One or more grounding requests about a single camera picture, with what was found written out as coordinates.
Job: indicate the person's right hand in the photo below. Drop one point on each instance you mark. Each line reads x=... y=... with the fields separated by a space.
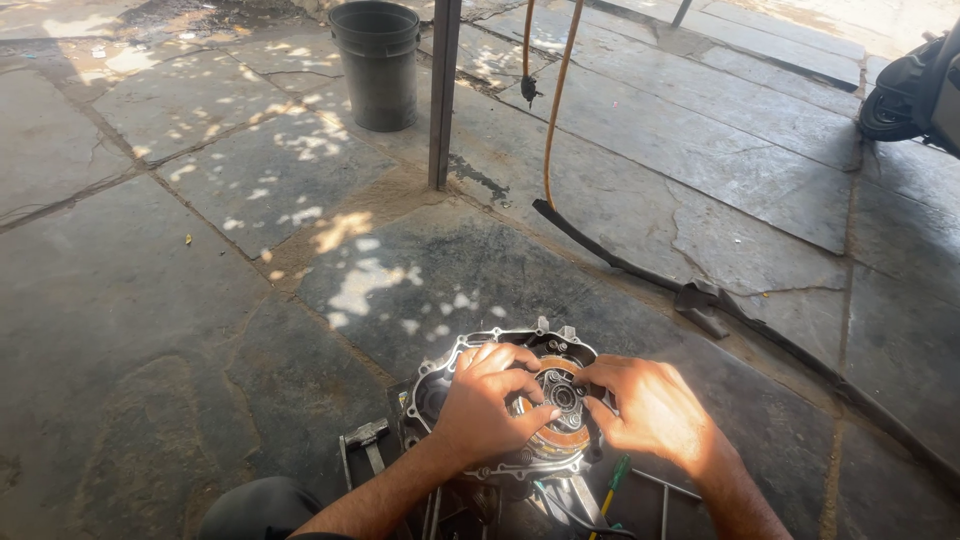
x=651 y=409

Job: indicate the person's left hand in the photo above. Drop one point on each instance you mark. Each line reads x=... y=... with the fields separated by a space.
x=480 y=416

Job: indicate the round clutch plate assembly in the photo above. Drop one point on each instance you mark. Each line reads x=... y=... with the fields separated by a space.
x=559 y=409

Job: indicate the silver engine crankcase cover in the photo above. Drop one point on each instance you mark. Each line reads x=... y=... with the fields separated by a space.
x=435 y=397

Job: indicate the thin metal rod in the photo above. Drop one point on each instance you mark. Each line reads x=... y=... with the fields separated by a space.
x=664 y=484
x=664 y=514

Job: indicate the flat metal tool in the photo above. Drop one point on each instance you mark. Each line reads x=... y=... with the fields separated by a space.
x=585 y=501

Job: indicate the steel hammer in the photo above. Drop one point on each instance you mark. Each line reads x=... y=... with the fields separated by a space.
x=369 y=442

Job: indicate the black rubber strip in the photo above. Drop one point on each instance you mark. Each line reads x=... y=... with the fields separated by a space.
x=750 y=319

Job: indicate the person's dark trouser knee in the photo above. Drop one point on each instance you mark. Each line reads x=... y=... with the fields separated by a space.
x=259 y=510

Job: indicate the black plastic bucket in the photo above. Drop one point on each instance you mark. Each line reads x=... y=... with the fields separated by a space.
x=376 y=64

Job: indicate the black scooter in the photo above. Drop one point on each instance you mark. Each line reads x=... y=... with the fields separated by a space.
x=916 y=97

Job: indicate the grey metal post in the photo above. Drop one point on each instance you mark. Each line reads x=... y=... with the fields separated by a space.
x=444 y=90

